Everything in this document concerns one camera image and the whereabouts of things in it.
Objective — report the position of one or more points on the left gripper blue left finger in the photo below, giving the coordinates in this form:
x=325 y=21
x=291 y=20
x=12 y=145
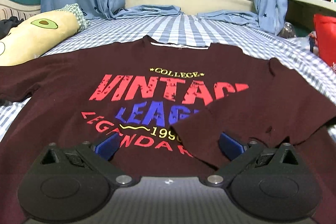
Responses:
x=107 y=146

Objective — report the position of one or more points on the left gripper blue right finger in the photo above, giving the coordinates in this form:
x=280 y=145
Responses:
x=230 y=147

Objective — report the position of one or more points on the maroon printed t-shirt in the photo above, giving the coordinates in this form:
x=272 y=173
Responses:
x=169 y=105

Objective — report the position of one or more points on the dark clothes pile on pillow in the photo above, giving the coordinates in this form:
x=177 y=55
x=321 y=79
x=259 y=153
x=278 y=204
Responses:
x=7 y=24

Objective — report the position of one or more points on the blue checked bed sheet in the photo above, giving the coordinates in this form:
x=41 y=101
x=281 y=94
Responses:
x=196 y=32

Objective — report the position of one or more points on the yellow avocado print pillow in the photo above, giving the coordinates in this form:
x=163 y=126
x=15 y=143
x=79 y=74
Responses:
x=37 y=35

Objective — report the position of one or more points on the green checked cushion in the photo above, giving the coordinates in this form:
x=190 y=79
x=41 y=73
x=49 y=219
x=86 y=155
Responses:
x=80 y=16

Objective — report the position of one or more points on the red fabric tote bag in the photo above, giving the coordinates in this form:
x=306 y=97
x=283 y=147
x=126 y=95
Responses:
x=325 y=33

